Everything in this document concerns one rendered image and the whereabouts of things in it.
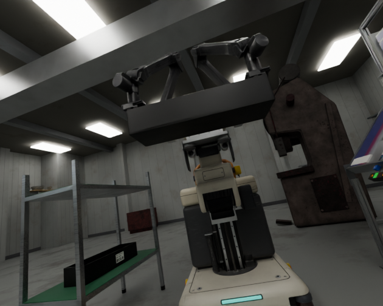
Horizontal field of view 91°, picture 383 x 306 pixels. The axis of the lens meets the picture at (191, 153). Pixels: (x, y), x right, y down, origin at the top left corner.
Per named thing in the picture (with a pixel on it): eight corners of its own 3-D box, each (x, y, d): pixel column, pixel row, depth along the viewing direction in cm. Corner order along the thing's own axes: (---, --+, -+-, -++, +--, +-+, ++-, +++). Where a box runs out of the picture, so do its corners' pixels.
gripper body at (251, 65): (271, 69, 77) (266, 54, 79) (247, 76, 78) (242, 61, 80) (267, 79, 84) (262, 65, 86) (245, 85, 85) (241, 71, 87)
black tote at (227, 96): (265, 118, 85) (258, 97, 88) (275, 99, 68) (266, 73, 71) (145, 146, 91) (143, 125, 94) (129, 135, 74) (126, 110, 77)
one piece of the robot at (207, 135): (189, 172, 114) (183, 139, 119) (234, 163, 111) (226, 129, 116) (185, 169, 98) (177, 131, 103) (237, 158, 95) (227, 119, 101)
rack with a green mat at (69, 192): (14, 380, 98) (20, 175, 125) (123, 291, 184) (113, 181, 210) (84, 385, 87) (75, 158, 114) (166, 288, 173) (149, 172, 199)
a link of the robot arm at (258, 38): (245, 44, 88) (231, 50, 86) (257, 20, 77) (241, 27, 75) (261, 62, 86) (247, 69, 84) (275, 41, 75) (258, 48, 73)
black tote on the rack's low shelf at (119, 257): (85, 285, 115) (84, 265, 118) (64, 288, 119) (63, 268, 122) (137, 254, 169) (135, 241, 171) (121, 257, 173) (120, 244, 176)
